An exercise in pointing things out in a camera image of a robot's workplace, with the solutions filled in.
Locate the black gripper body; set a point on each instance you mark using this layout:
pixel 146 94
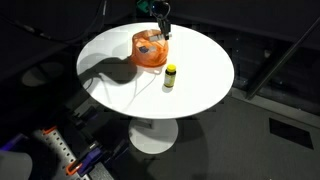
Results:
pixel 160 9

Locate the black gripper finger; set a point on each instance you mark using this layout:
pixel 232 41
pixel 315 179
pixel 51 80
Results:
pixel 162 26
pixel 168 29

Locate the orange plastic bag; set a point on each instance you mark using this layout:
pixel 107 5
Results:
pixel 150 53

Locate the yellow cap pill bottle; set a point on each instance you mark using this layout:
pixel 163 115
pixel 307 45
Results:
pixel 170 76

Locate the black diagonal pole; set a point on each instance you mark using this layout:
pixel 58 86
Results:
pixel 283 56

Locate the dark round stool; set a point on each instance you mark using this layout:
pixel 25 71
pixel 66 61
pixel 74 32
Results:
pixel 41 73

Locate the orange blue clamp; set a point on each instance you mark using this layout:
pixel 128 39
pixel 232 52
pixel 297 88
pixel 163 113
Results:
pixel 85 159

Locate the dark floor vent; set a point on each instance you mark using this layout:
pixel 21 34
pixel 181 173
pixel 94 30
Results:
pixel 290 132

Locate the grey perforated mounting board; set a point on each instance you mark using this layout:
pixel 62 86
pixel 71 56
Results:
pixel 58 155

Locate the grey rounded object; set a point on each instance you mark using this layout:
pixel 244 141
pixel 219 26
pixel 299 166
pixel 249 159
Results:
pixel 14 165

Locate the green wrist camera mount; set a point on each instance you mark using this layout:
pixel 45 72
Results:
pixel 143 5

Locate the white table pedestal base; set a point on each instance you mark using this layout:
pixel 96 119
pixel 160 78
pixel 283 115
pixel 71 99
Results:
pixel 153 135

